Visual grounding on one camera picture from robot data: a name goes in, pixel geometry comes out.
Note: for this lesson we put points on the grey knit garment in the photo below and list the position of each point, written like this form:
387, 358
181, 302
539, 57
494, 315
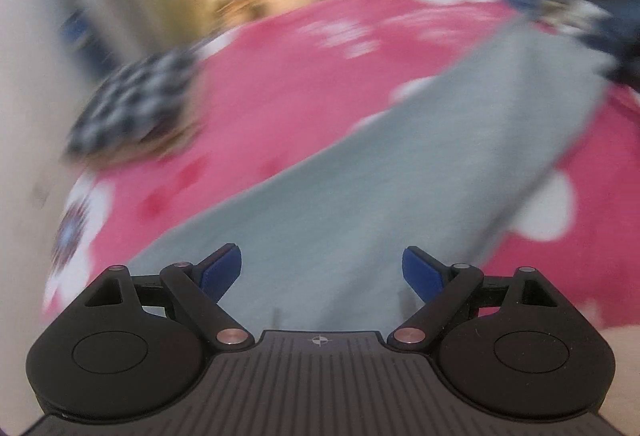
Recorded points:
400, 156

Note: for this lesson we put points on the pink floral blanket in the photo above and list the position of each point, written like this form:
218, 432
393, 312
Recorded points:
300, 81

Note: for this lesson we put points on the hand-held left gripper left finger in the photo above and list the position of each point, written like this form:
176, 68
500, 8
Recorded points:
222, 271

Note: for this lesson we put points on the black white checkered garment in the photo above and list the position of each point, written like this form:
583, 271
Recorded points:
135, 101

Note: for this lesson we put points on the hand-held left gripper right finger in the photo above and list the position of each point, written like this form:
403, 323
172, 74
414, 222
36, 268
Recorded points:
420, 273

